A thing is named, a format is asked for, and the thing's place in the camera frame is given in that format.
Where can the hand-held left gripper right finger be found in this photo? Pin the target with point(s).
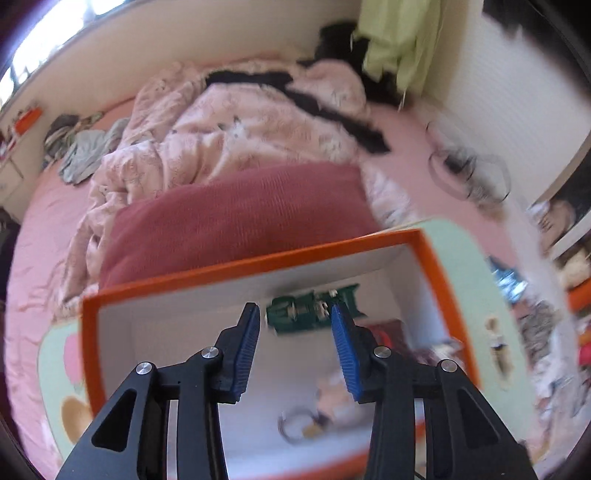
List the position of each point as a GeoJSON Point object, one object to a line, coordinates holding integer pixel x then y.
{"type": "Point", "coordinates": [344, 355]}

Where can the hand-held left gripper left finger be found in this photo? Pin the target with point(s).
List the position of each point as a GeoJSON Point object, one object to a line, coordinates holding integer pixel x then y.
{"type": "Point", "coordinates": [244, 350]}

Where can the green accessory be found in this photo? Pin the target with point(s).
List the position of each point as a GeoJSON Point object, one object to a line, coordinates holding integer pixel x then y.
{"type": "Point", "coordinates": [295, 318]}

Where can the orange cardboard box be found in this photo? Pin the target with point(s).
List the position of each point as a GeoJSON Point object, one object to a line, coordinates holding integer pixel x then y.
{"type": "Point", "coordinates": [258, 265]}

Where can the mint green cartoon desktop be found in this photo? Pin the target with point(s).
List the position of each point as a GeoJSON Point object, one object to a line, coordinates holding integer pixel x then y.
{"type": "Point", "coordinates": [466, 277]}

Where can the dark red pillow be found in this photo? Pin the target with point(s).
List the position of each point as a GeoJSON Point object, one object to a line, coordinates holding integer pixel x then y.
{"type": "Point", "coordinates": [240, 217]}

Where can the patterned cloth pile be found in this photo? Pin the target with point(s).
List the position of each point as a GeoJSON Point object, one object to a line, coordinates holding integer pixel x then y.
{"type": "Point", "coordinates": [545, 332]}

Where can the long black garment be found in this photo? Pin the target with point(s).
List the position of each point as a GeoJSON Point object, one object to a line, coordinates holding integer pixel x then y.
{"type": "Point", "coordinates": [364, 134]}

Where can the pink printed comforter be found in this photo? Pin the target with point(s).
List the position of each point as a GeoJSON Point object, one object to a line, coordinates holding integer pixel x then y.
{"type": "Point", "coordinates": [277, 110]}

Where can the grey clothes pile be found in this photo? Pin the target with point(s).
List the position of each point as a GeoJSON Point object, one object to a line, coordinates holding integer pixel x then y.
{"type": "Point", "coordinates": [87, 147]}

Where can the white drawer cabinet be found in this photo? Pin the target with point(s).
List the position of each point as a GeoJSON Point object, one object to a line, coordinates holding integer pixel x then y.
{"type": "Point", "coordinates": [9, 180]}

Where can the black clothes pile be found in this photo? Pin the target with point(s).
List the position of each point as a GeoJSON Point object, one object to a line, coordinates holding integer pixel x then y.
{"type": "Point", "coordinates": [341, 41]}

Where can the small orange box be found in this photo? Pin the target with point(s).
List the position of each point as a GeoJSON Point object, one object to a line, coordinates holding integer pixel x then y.
{"type": "Point", "coordinates": [27, 121]}

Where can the light green hanging garment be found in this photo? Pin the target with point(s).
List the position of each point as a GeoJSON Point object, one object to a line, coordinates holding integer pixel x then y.
{"type": "Point", "coordinates": [392, 32]}

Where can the window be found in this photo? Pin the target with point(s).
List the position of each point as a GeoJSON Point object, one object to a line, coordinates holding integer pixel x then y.
{"type": "Point", "coordinates": [46, 50]}

